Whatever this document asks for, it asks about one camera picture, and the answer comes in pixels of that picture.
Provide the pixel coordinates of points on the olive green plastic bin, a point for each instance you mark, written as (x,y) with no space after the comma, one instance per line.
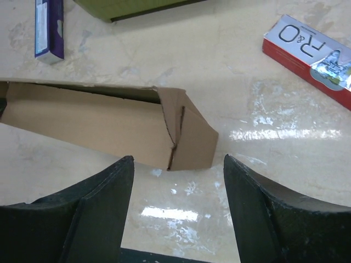
(116,10)

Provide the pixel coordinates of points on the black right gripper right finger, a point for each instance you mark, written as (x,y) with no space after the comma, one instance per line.
(273,223)

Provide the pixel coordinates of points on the red white snack packet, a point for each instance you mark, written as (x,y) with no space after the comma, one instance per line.
(318,59)

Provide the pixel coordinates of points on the brown cardboard box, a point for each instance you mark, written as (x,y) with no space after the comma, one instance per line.
(159,127)

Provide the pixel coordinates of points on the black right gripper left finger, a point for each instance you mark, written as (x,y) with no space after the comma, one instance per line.
(81,223)

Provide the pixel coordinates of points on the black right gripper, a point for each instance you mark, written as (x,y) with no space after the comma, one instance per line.
(135,256)

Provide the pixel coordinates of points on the purple toothpaste box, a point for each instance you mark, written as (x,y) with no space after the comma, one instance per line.
(49,25)

